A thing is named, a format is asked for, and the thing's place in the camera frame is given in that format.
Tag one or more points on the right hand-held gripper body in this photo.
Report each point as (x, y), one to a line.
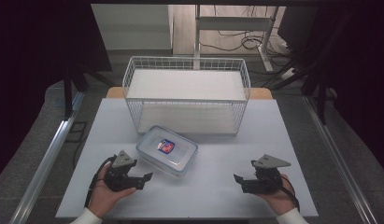
(269, 180)

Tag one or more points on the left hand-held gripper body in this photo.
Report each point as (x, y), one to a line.
(118, 179)

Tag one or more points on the person's right hand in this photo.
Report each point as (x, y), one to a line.
(281, 200)

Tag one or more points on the person's left hand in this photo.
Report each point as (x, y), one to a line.
(102, 199)

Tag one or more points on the clear plastic lidded container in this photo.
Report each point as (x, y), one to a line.
(167, 152)

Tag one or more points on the black stand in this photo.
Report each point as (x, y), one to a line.
(68, 93)
(321, 93)

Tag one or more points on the dark curtain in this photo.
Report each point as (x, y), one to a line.
(31, 77)
(361, 77)

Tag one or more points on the white cabinet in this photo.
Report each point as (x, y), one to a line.
(132, 26)

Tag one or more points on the aluminium rail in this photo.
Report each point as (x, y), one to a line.
(49, 155)
(339, 161)

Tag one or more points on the white metal desk frame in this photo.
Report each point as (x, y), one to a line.
(233, 23)

